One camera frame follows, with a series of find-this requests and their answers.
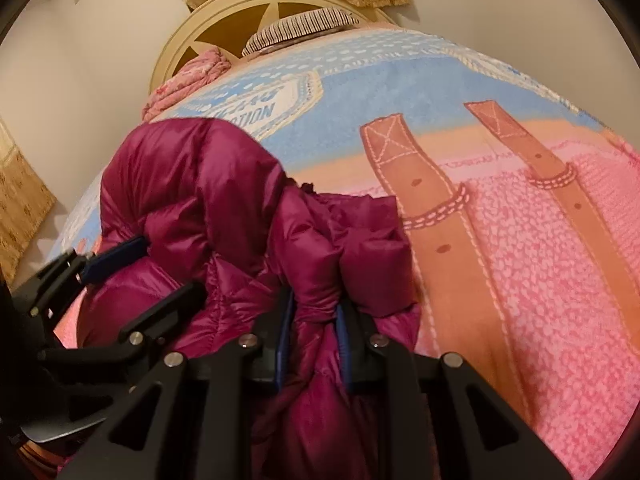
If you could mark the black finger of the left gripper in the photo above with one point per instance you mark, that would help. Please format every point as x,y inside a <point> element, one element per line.
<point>41,302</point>
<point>139,344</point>

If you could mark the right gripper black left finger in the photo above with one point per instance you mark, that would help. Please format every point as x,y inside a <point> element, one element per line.
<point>191,418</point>

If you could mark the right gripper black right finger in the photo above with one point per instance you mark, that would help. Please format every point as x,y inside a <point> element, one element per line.
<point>435,418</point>

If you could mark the magenta puffer jacket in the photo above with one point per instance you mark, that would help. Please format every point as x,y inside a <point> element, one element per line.
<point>218,209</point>

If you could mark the beige curtain at left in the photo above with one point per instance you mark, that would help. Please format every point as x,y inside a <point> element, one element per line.
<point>25,202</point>

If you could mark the blue pink printed bedspread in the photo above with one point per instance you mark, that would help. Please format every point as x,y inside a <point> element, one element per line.
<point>522,212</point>

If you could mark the folded pink blanket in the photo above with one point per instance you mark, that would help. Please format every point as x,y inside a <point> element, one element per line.
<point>192,76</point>

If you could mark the cream wooden headboard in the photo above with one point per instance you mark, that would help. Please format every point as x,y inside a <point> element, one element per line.
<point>228,25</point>

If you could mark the striped pillow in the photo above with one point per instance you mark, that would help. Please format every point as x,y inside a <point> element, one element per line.
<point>299,26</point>

